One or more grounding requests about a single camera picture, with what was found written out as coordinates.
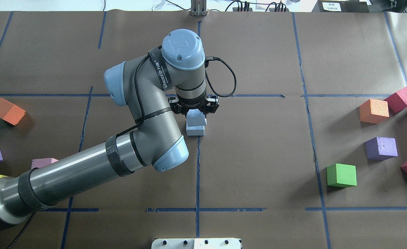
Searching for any pink block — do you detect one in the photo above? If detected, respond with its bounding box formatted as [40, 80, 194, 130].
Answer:
[31, 158, 58, 169]

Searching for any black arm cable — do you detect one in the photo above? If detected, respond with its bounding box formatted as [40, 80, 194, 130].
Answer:
[203, 56, 237, 98]

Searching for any orange block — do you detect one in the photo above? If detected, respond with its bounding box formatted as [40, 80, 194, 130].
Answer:
[0, 98, 26, 126]
[359, 99, 390, 124]

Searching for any orange block left side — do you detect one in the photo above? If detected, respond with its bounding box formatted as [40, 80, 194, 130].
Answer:
[0, 98, 26, 126]

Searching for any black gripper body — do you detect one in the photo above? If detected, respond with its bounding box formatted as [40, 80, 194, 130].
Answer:
[168, 96, 219, 115]

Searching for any light blue block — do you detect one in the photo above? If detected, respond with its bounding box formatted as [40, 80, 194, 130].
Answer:
[186, 109, 208, 127]
[186, 124, 205, 137]

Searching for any orange block right side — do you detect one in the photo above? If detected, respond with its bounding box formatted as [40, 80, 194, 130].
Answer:
[359, 99, 390, 124]

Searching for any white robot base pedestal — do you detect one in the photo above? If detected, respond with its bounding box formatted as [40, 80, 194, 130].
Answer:
[151, 238, 243, 249]

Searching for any green block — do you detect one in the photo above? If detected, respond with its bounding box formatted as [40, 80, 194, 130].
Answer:
[326, 163, 357, 188]

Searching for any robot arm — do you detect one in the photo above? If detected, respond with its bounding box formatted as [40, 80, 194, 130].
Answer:
[0, 29, 218, 231]

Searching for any black box with label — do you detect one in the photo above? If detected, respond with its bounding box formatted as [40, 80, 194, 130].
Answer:
[311, 0, 369, 13]

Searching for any purple block right side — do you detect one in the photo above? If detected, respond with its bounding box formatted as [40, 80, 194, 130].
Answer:
[364, 137, 398, 161]

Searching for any aluminium frame post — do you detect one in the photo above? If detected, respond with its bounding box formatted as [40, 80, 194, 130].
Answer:
[190, 0, 208, 16]

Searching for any red block far right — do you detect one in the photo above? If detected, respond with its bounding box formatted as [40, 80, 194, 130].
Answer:
[385, 86, 407, 113]

